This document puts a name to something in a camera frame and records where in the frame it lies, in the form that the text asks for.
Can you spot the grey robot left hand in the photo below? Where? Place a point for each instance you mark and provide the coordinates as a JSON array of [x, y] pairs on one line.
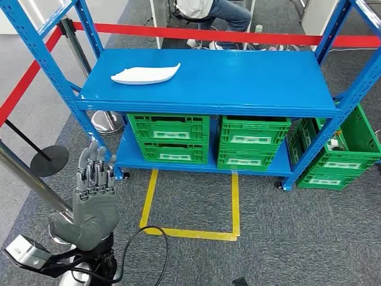
[[92, 213]]

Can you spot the steel table frame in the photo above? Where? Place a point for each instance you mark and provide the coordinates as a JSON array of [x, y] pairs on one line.
[[299, 8]]

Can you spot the black stool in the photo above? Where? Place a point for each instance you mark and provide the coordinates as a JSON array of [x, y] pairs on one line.
[[190, 19]]

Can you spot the white curved plastic part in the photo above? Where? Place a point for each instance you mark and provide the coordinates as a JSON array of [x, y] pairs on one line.
[[142, 75]]

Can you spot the black stanchion with disc base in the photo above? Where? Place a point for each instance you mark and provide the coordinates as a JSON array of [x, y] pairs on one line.
[[49, 162]]

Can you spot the person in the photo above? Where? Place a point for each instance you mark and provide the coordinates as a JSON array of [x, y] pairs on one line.
[[231, 15]]

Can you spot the blue metal shelf rack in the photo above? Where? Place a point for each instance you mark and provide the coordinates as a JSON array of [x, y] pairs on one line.
[[208, 83]]

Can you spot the pinkish power strip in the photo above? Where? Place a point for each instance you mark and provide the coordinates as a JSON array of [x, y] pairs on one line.
[[272, 48]]

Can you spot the pale green bottle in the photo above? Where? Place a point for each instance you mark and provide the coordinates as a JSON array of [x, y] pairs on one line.
[[259, 29]]

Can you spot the white desk panel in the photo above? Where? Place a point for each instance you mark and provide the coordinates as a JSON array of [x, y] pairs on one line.
[[315, 15]]

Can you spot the green plastic crate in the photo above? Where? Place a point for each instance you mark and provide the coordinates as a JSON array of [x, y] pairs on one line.
[[170, 128], [354, 146], [175, 152], [241, 158], [253, 130], [324, 175]]

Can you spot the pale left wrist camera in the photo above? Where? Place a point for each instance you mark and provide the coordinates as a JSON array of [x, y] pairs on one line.
[[26, 252]]

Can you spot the red barrier belt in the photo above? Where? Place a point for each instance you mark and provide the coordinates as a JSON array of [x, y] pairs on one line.
[[23, 83], [208, 34]]

